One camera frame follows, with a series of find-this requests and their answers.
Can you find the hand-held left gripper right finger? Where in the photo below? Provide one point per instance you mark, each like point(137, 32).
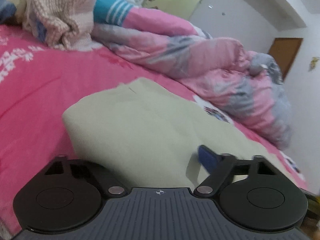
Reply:
point(207, 158)

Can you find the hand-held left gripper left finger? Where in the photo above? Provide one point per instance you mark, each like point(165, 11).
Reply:
point(100, 177)

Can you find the beige zip jacket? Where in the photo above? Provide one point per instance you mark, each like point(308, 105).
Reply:
point(137, 120)

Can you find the pink grey floral quilt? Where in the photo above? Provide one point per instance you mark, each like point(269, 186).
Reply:
point(187, 55)

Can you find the brown wooden door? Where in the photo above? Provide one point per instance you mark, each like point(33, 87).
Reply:
point(285, 55)

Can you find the yellow hanging ornament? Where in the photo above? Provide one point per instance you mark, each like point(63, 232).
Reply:
point(313, 62)

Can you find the pale yellow wardrobe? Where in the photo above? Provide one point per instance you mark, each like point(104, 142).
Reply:
point(180, 2)

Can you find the beige white knitted blanket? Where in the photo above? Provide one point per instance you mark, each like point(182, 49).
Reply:
point(57, 12)

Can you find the dark blue cloth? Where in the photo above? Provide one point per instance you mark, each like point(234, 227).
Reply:
point(6, 11)

